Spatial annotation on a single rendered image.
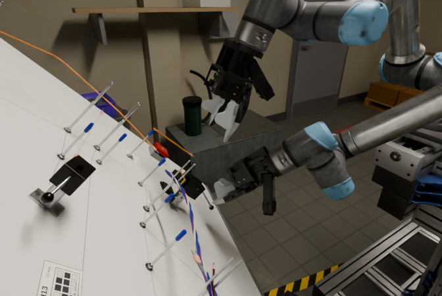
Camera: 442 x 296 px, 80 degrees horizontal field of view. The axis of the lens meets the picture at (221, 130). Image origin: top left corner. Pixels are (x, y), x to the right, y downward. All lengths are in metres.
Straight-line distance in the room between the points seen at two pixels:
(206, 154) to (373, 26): 1.81
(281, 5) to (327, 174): 0.39
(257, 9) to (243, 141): 1.85
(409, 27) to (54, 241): 1.02
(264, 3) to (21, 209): 0.51
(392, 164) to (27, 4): 2.55
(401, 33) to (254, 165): 0.63
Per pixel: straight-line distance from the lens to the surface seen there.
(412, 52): 1.10
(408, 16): 1.02
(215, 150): 2.22
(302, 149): 0.65
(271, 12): 0.57
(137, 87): 2.81
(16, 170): 0.47
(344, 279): 1.73
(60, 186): 0.38
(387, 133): 0.78
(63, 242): 0.42
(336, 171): 0.69
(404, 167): 1.04
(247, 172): 0.68
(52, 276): 0.38
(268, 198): 0.70
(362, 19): 0.54
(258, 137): 2.44
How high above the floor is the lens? 1.54
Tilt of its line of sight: 25 degrees down
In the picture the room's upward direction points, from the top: straight up
